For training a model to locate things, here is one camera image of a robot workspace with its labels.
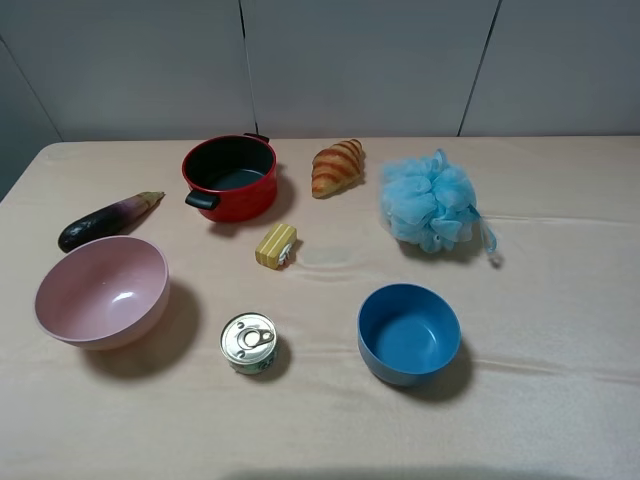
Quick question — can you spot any blue mesh bath sponge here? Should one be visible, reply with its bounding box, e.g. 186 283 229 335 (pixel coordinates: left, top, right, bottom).
379 149 502 266

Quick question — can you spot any toy croissant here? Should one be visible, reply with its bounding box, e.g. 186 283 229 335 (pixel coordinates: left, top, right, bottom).
311 139 366 199

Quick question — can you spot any silver tin can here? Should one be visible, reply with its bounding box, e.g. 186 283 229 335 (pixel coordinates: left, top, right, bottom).
219 312 278 375

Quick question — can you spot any blue bowl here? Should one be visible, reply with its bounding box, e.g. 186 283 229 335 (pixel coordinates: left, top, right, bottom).
357 283 462 387

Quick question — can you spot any purple toy eggplant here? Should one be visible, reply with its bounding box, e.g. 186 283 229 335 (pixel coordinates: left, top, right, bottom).
57 191 165 253

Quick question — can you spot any pink bowl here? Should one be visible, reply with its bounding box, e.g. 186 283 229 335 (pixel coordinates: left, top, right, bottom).
34 236 170 351

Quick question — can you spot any red pot with black handles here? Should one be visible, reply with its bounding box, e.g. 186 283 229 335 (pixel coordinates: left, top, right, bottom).
182 133 278 223

